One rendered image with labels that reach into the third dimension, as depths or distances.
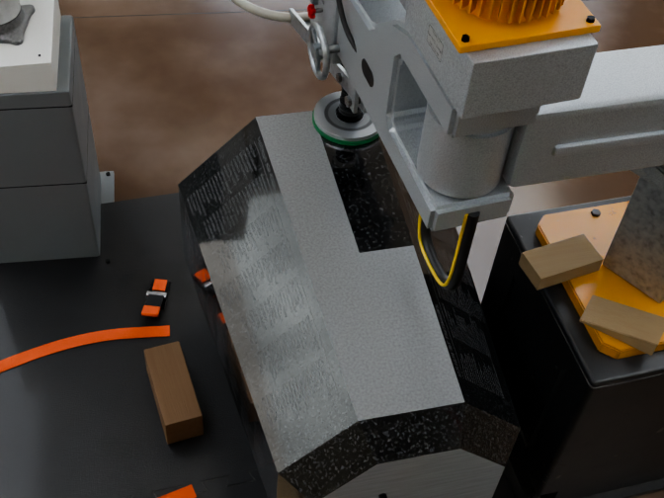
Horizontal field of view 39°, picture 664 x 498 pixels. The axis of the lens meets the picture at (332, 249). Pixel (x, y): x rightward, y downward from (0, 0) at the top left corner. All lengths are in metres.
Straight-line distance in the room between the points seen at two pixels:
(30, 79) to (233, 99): 1.38
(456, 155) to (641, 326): 0.82
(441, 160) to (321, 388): 0.65
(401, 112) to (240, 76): 2.19
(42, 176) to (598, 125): 1.93
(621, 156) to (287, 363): 0.94
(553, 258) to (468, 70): 1.02
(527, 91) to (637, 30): 3.26
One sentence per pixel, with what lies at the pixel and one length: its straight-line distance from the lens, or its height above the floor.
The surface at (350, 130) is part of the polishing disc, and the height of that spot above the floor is 0.88.
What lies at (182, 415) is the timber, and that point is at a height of 0.14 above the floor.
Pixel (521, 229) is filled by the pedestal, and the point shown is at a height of 0.74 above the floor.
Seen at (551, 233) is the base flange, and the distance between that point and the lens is 2.76.
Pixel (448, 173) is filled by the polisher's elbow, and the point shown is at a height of 1.35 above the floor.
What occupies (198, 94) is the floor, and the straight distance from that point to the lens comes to 4.26.
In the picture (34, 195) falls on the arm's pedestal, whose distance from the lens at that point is 3.39.
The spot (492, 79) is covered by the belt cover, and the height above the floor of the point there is 1.68.
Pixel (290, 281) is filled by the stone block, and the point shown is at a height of 0.81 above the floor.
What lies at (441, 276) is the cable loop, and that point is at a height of 0.95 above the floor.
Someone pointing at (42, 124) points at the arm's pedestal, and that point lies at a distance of 3.16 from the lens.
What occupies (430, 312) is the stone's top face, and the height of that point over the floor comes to 0.85.
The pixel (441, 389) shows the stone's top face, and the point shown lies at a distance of 2.28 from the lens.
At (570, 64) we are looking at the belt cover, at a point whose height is 1.69.
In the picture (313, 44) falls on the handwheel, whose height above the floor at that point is 1.24.
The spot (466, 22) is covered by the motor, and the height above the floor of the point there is 1.74.
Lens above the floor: 2.75
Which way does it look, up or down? 49 degrees down
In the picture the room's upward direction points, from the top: 6 degrees clockwise
